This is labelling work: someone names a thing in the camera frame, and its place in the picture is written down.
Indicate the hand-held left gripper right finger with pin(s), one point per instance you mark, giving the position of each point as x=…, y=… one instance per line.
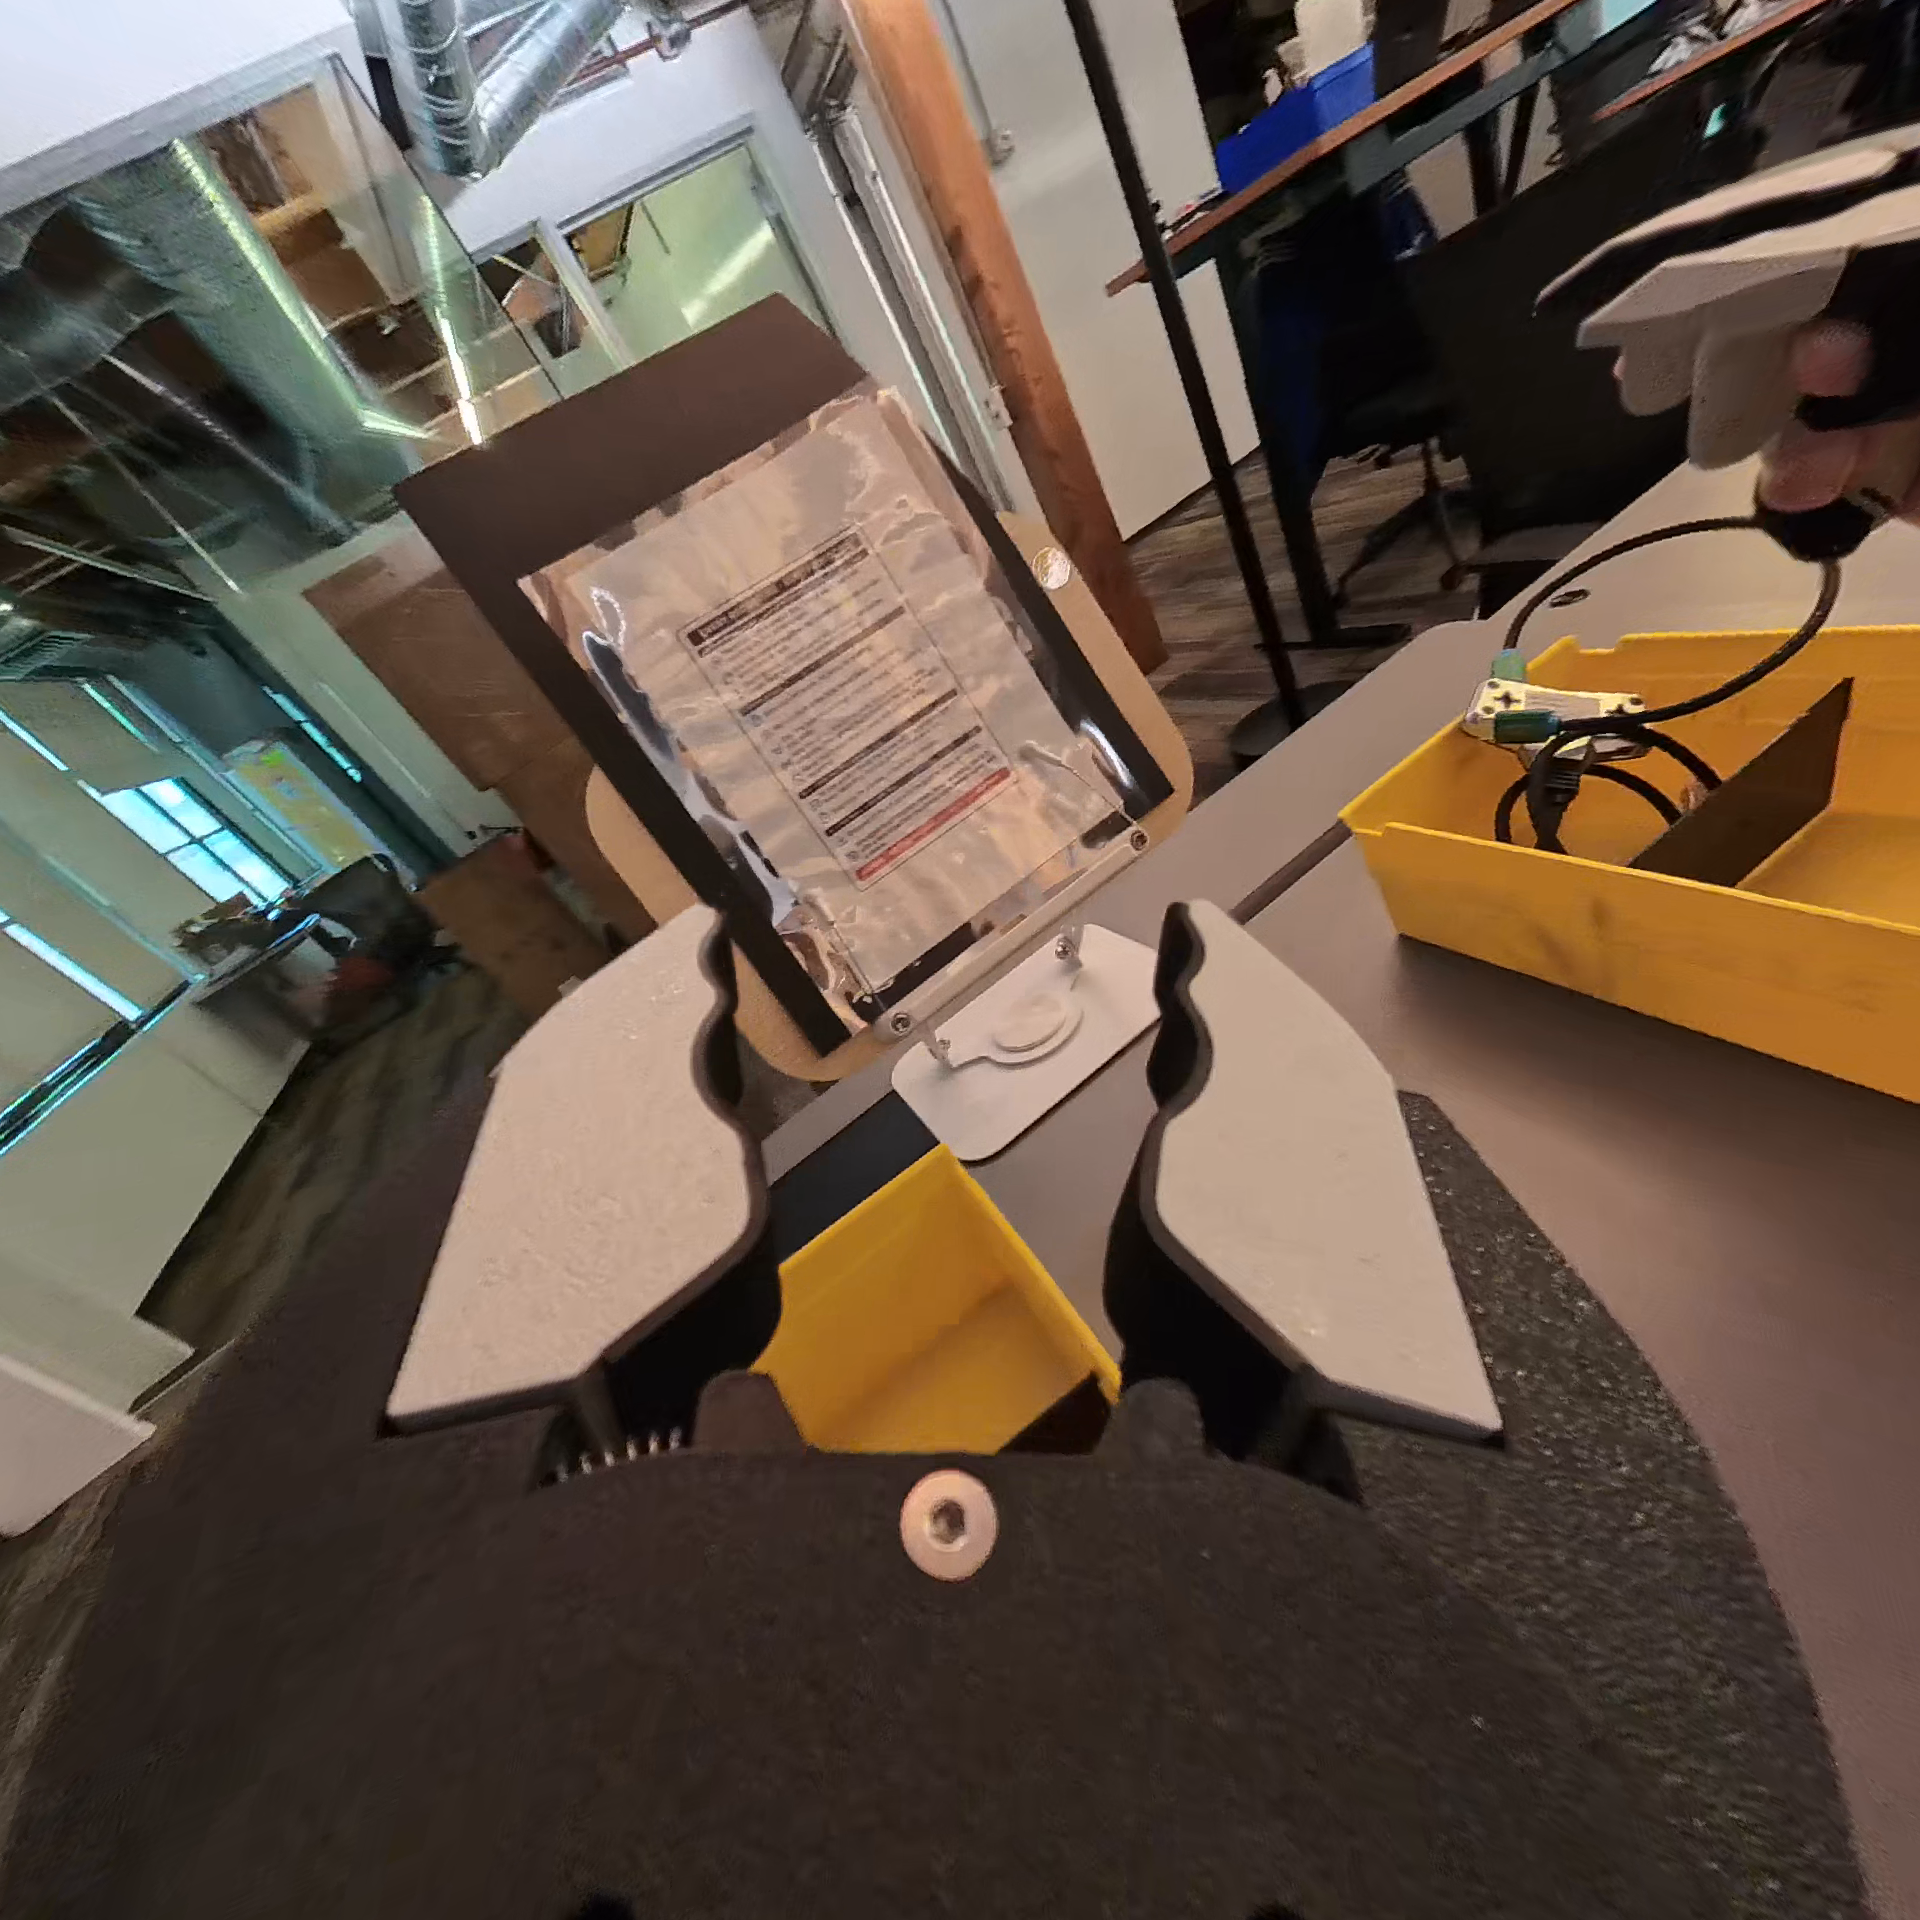
x=1305, y=1201

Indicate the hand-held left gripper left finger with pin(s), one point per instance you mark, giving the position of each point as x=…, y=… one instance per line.
x=586, y=1171

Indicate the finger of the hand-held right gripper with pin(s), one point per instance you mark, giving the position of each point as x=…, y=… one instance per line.
x=1739, y=219
x=1739, y=330

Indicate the white adapter block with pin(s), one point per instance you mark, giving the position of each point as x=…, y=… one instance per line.
x=1560, y=706

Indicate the yellow plastic bin with divider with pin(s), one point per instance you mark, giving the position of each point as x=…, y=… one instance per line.
x=1651, y=945

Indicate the person's right hand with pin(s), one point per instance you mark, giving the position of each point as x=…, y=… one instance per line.
x=1838, y=466

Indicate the black office chair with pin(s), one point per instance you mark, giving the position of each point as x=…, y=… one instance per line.
x=1499, y=377

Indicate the small yellow plastic bin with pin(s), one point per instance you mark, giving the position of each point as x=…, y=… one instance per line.
x=915, y=1321

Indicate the wood top standing desk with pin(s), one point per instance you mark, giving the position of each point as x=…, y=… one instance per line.
x=1350, y=135

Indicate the blue storage bin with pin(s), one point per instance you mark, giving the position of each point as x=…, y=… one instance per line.
x=1298, y=119

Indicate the black pole stand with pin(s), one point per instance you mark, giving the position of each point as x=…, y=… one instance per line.
x=1184, y=377

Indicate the wooden support post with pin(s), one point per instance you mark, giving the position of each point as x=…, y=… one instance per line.
x=991, y=300

